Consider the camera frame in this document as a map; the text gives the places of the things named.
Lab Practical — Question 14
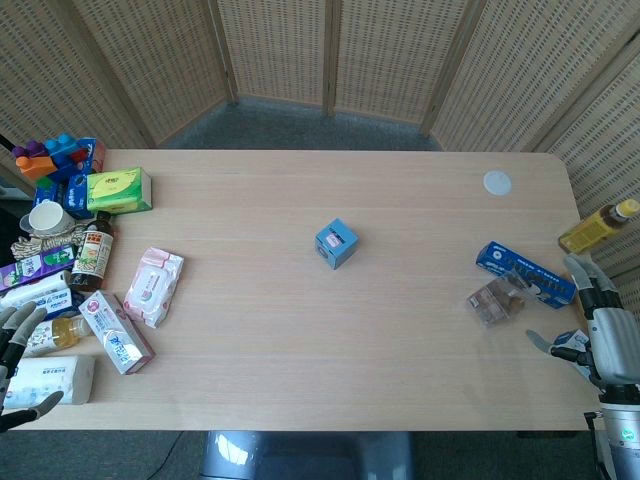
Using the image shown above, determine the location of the colourful toy block stack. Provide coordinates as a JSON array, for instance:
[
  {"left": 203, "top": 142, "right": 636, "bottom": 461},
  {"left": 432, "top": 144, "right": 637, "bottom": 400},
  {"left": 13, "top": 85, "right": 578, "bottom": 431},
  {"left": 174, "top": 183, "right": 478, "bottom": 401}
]
[{"left": 12, "top": 132, "right": 91, "bottom": 185}]

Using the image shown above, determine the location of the brown bottle orange label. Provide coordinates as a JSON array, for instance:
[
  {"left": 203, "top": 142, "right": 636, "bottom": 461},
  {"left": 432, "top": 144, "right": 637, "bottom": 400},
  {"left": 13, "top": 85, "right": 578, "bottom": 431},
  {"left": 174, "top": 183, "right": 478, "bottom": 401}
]
[{"left": 69, "top": 210, "right": 115, "bottom": 293}]

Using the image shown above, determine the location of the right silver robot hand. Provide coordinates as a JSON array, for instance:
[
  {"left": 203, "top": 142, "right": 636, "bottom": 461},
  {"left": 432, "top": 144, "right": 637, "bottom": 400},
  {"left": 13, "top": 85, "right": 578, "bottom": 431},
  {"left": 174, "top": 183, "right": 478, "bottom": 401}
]
[{"left": 525, "top": 253, "right": 640, "bottom": 396}]

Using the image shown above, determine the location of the yellow-labelled tea bottle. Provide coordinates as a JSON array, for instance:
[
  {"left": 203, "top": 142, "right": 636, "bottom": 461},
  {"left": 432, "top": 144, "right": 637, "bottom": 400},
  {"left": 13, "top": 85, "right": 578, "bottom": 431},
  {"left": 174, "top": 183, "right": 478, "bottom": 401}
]
[{"left": 558, "top": 198, "right": 640, "bottom": 255}]

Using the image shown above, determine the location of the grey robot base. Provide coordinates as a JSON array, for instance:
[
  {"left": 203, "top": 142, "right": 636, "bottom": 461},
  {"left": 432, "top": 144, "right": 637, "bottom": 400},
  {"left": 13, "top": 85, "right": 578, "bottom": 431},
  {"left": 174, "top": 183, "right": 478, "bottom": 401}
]
[{"left": 199, "top": 430, "right": 415, "bottom": 480}]

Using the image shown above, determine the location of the white paper cup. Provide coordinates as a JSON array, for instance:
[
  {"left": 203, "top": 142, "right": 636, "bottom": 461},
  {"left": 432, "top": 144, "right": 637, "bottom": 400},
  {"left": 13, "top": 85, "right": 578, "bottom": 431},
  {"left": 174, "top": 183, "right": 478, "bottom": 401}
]
[{"left": 20, "top": 200, "right": 76, "bottom": 236}]

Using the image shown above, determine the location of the pink wet wipes pack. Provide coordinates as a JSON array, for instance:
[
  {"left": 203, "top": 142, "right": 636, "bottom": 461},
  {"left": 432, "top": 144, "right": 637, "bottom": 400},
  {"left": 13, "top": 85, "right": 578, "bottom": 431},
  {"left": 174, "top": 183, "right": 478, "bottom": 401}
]
[{"left": 122, "top": 246, "right": 185, "bottom": 329}]

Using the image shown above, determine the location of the blue cookie box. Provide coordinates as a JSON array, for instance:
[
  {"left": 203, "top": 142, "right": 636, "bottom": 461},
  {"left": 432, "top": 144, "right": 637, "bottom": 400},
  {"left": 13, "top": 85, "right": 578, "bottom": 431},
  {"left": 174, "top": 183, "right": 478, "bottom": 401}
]
[{"left": 33, "top": 172, "right": 96, "bottom": 220}]

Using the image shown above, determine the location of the coiled beige rope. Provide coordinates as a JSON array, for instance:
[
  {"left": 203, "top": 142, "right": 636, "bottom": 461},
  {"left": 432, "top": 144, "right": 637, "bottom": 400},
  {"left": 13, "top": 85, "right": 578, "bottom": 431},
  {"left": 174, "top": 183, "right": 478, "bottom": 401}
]
[{"left": 10, "top": 224, "right": 89, "bottom": 261}]

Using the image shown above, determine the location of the clear plastic snack package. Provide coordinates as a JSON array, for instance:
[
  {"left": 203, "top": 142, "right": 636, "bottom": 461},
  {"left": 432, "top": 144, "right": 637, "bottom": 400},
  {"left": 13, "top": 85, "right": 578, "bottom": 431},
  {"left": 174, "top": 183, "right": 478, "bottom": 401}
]
[{"left": 465, "top": 272, "right": 532, "bottom": 327}]

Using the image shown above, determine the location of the green tissue box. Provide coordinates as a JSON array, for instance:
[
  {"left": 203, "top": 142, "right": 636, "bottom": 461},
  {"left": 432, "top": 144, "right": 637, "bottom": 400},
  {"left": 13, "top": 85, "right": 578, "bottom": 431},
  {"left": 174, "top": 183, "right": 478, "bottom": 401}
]
[{"left": 85, "top": 167, "right": 154, "bottom": 215}]

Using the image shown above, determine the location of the small blue cube box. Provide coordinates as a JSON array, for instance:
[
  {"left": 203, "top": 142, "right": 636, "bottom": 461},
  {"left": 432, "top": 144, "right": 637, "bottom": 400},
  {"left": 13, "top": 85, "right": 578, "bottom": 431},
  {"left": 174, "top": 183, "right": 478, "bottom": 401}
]
[{"left": 314, "top": 217, "right": 361, "bottom": 271}]

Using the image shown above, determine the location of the pink white toothpaste box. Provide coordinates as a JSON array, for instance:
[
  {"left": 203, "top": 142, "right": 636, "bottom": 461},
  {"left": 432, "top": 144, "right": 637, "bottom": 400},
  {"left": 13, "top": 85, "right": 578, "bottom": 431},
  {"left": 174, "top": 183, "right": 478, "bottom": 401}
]
[{"left": 78, "top": 289, "right": 156, "bottom": 376}]

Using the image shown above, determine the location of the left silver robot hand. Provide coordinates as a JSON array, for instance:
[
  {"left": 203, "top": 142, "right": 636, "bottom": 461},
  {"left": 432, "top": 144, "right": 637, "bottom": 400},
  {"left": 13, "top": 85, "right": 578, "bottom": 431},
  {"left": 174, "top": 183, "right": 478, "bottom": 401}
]
[{"left": 0, "top": 305, "right": 65, "bottom": 434}]

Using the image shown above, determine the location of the yellow drink bottle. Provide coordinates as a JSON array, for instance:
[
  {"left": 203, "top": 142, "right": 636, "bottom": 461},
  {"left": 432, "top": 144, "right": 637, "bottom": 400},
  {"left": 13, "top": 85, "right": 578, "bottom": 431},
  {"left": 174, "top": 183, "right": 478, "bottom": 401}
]
[{"left": 19, "top": 315, "right": 94, "bottom": 359}]

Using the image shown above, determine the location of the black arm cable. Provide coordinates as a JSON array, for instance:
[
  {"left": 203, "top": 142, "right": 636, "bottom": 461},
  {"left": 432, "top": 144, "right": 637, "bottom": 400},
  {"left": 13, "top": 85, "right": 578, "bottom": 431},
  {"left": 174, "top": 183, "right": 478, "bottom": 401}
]
[{"left": 583, "top": 410, "right": 619, "bottom": 480}]

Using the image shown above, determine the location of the white paper towel pack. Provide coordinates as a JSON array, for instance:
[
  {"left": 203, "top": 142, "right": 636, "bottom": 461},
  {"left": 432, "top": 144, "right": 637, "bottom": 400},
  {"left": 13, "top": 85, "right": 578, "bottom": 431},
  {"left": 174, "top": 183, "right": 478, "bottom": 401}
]
[{"left": 3, "top": 354, "right": 96, "bottom": 411}]

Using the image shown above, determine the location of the bamboo folding screen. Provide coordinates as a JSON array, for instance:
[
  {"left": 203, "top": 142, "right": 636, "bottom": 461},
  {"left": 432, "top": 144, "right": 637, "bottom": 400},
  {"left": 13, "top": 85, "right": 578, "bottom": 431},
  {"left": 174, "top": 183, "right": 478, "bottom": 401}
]
[{"left": 0, "top": 0, "right": 640, "bottom": 321}]

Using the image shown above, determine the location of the blue snack package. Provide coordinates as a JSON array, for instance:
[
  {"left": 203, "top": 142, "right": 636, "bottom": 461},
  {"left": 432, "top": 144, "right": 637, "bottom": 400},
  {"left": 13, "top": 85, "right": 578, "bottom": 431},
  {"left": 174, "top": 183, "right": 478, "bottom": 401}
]
[{"left": 78, "top": 137, "right": 108, "bottom": 174}]

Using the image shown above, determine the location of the long blue box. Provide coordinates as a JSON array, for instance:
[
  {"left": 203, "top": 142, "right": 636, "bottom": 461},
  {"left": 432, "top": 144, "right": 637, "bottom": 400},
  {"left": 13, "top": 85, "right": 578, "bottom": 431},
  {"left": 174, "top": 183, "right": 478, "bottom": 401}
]
[{"left": 474, "top": 241, "right": 578, "bottom": 307}]

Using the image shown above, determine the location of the purple green box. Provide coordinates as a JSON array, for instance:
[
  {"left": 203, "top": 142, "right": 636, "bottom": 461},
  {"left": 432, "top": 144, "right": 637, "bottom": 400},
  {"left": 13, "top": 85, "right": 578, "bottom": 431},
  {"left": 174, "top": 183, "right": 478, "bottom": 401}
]
[{"left": 0, "top": 244, "right": 77, "bottom": 294}]

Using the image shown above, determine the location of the small blue white carton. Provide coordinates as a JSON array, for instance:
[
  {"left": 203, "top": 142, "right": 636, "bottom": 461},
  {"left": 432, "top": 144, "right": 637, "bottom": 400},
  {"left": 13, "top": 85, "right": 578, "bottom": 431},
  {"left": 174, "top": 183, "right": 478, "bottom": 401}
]
[{"left": 550, "top": 328, "right": 590, "bottom": 352}]

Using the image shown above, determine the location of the black floor cable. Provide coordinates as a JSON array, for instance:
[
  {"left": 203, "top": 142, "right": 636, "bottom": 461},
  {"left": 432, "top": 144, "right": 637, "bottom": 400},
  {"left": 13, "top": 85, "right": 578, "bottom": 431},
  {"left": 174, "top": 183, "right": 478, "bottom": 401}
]
[{"left": 148, "top": 430, "right": 184, "bottom": 480}]

